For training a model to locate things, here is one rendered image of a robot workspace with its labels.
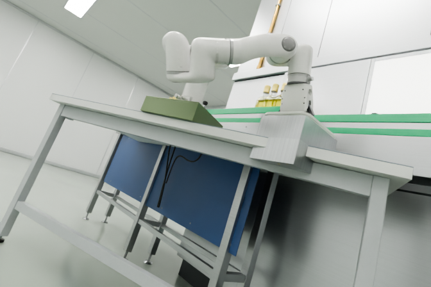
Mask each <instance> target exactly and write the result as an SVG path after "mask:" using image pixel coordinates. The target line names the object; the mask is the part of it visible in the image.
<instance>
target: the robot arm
mask: <svg viewBox="0 0 431 287"><path fill-rule="evenodd" d="M162 46H163V49H164V52H165V53H166V76H167V79H168V80H169V81H171V82H173V83H186V85H185V88H184V90H183V93H182V96H180V95H178V94H175V95H174V97H175V98H176V99H179V100H184V101H194V102H199V103H200V104H202V102H203V99H204V96H205V92H206V90H207V86H208V83H209V82H211V81H213V80H214V79H215V69H221V70H224V69H227V68H228V67H229V66H230V65H239V64H242V63H246V62H248V61H250V60H253V59H255V58H262V57H266V61H267V62H268V64H270V65H272V66H275V67H289V68H288V75H287V85H285V87H284V90H283V94H282V100H281V104H280V110H279V111H304V112H307V113H309V114H311V115H312V116H314V115H315V114H314V112H313V91H312V85H310V82H311V81H313V80H314V77H311V76H310V75H311V68H312V56H313V48H312V47H311V46H310V45H308V44H297V41H296V40H295V39H294V38H293V37H292V36H290V35H286V34H281V33H263V34H258V35H253V36H249V37H244V38H209V37H198V38H195V39H194V40H193V41H192V43H191V45H189V42H188V40H187V38H186V37H185V36H184V35H183V34H182V33H179V32H177V31H171V32H168V33H167V34H166V35H165V36H164V37H163V39H162Z"/></svg>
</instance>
